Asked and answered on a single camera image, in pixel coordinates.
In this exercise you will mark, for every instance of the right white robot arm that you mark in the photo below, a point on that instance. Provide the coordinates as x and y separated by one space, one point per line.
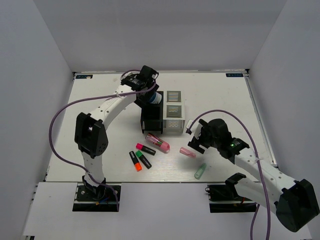
293 202

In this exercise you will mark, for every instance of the pink transparent tube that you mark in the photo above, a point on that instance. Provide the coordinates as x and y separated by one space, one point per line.
187 152

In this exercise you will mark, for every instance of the left blue corner label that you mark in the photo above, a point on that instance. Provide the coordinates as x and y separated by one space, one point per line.
84 76

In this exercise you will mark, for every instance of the blue corner label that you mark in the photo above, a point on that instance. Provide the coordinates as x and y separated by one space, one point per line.
84 76
234 75

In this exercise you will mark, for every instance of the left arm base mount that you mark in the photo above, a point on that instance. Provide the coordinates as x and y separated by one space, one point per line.
86 201

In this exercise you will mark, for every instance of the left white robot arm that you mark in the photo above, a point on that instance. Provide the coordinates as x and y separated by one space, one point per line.
91 128

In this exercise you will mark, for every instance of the white mesh organizer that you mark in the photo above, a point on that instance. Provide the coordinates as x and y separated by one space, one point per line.
173 112

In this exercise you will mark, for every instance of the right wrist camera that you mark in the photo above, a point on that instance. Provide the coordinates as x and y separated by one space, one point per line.
193 129

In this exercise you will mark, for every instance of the green transparent tube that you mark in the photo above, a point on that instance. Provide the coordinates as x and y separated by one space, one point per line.
198 174

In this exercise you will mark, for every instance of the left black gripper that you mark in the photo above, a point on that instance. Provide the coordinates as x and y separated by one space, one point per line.
152 88

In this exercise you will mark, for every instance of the right blue corner label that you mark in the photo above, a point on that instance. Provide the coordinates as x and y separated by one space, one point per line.
234 75

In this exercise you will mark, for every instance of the pink capped black highlighter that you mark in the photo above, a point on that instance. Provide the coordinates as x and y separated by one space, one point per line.
145 149

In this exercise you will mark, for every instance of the green capped black highlighter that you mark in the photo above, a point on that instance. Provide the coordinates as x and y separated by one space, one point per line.
143 159

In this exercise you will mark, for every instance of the blue glue jar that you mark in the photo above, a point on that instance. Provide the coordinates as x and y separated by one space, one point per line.
155 99

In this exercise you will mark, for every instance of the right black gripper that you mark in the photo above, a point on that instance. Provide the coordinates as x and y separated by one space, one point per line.
195 142

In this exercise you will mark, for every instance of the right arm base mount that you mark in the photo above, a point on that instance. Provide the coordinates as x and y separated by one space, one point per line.
223 198

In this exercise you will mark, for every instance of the orange capped black highlighter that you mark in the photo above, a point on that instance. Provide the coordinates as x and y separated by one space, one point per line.
135 161

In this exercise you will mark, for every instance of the black mesh organizer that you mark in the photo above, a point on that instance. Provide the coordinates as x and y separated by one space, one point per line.
151 118

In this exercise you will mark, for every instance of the pink tube with pins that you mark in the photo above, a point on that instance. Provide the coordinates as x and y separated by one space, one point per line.
161 144

